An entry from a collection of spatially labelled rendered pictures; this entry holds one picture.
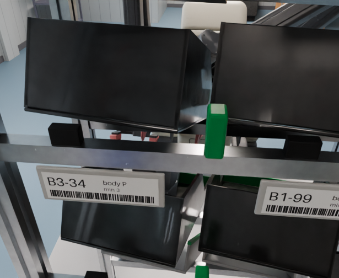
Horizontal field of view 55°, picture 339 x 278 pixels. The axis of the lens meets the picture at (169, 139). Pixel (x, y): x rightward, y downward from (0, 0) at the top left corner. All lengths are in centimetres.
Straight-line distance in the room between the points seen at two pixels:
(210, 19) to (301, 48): 84
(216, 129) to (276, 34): 10
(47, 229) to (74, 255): 130
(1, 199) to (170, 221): 15
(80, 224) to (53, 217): 193
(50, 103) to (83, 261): 69
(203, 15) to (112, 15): 570
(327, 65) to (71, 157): 19
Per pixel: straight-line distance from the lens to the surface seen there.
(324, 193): 23
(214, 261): 50
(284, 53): 25
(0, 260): 218
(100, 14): 682
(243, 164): 21
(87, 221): 36
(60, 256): 95
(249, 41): 25
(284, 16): 75
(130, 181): 22
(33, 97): 28
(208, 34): 63
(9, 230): 30
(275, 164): 21
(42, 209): 237
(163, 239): 34
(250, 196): 33
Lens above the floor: 159
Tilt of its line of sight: 34 degrees down
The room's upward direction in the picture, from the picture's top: straight up
